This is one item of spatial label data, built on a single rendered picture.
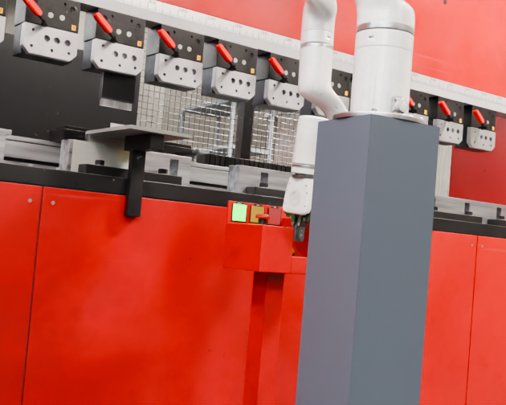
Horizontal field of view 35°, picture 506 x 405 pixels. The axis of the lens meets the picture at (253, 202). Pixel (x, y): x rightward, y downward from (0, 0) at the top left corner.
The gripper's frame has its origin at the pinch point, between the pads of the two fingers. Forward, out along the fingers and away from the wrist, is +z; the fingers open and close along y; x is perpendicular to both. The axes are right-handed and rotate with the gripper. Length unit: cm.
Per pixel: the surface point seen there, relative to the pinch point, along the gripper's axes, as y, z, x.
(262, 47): -41, -55, 11
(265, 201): -26.4, -7.0, 8.5
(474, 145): -36, -39, 116
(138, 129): -16, -21, -43
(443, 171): -269, -46, 386
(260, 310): -1.4, 21.4, -7.9
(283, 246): 3.7, 3.4, -7.4
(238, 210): -12.2, -3.9, -11.8
